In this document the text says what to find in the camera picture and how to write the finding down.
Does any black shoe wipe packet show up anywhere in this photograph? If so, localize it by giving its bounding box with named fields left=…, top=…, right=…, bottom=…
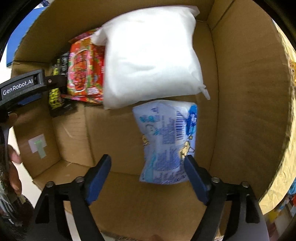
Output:
left=48, top=51, right=77, bottom=118

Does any red floral snack packet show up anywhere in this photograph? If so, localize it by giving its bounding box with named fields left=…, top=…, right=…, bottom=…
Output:
left=61, top=28, right=105, bottom=104

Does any white soft pouch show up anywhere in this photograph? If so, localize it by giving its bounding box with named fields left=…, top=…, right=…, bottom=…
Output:
left=91, top=6, right=210, bottom=109

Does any blue white tissue pack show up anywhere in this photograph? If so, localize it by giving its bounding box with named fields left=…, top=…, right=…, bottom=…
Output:
left=132, top=100, right=198, bottom=185

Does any person's left hand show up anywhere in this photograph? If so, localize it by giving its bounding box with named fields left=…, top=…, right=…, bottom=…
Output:
left=8, top=145, right=22, bottom=196

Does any blue folded mat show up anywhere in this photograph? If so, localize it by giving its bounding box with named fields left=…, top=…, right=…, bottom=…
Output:
left=6, top=6, right=47, bottom=68

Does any dark fleece sleeve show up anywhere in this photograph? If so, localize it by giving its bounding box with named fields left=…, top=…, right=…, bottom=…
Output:
left=1, top=144, right=34, bottom=240

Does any open cardboard box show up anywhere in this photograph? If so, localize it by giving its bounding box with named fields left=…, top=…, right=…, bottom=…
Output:
left=10, top=0, right=296, bottom=241

